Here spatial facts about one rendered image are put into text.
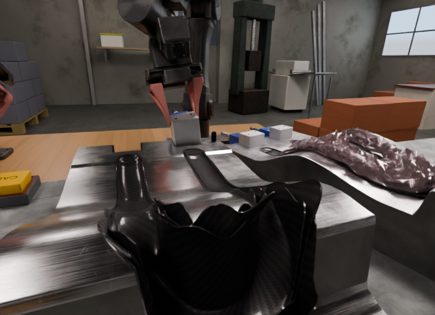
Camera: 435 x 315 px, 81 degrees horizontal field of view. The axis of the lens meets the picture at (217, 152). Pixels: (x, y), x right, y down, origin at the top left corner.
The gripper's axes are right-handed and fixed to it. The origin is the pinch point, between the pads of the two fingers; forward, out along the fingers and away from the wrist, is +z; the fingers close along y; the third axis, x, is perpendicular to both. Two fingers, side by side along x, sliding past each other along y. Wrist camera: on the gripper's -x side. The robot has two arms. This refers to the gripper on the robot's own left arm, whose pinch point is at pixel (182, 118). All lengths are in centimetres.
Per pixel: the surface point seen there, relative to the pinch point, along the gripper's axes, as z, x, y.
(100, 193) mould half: 8.7, -14.4, -14.5
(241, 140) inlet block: 6.8, 7.8, 13.8
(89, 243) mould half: 9.7, -31.5, -12.6
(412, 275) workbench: 26.6, -25.0, 19.5
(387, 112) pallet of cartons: 15, 141, 217
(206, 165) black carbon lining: 9.0, -8.5, 0.6
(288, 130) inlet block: 6.9, 9.7, 27.8
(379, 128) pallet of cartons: 29, 146, 208
